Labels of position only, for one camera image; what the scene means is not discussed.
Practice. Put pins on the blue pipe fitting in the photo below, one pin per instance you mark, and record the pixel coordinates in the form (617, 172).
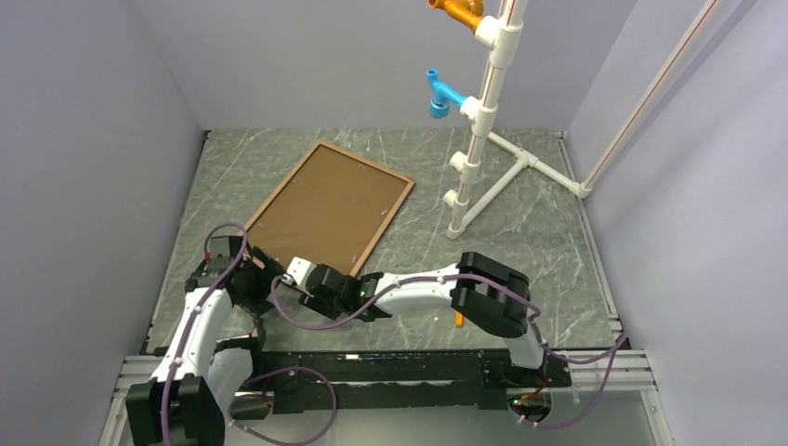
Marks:
(443, 96)

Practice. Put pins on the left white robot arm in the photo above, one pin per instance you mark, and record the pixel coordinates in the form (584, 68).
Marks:
(217, 345)

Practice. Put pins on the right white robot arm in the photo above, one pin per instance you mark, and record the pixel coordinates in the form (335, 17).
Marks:
(491, 295)

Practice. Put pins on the blue picture frame with photo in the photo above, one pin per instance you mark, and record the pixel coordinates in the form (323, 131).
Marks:
(332, 208)

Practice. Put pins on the orange pipe fitting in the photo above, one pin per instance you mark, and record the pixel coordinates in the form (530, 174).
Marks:
(467, 12)

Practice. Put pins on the white diagonal PVC pole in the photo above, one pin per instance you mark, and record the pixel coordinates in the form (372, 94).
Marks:
(650, 96)

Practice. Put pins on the white PVC pipe stand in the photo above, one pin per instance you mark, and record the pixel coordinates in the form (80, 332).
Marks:
(501, 35)

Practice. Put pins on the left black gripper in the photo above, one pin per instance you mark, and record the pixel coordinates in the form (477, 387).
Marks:
(256, 303)

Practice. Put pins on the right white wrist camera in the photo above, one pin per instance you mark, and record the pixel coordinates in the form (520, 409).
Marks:
(298, 272)

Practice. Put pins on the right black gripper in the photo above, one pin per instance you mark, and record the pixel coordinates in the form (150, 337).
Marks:
(318, 306)

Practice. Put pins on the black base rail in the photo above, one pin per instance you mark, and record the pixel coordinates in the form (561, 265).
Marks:
(485, 379)

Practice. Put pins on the aluminium extrusion frame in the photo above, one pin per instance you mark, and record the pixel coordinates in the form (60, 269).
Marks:
(630, 373)

